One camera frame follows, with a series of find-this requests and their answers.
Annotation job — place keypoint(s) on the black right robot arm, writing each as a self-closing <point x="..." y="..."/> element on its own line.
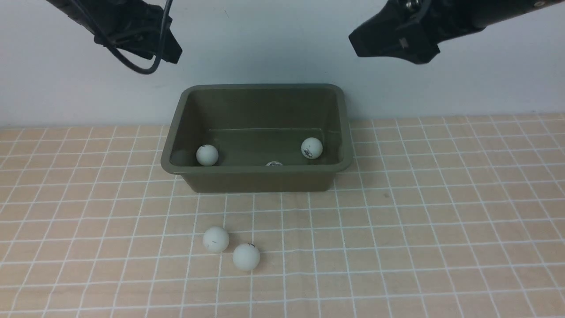
<point x="488" y="12"/>

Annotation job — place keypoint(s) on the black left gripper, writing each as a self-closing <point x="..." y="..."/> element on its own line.
<point x="134" y="24"/>

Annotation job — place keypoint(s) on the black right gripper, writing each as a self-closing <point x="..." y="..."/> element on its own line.
<point x="412" y="29"/>

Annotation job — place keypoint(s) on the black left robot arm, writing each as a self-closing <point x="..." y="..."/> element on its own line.
<point x="75" y="11"/>

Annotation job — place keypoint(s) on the olive green plastic bin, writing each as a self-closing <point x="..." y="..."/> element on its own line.
<point x="253" y="124"/>

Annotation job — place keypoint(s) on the orange checkered tablecloth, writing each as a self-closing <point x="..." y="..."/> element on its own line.
<point x="440" y="217"/>

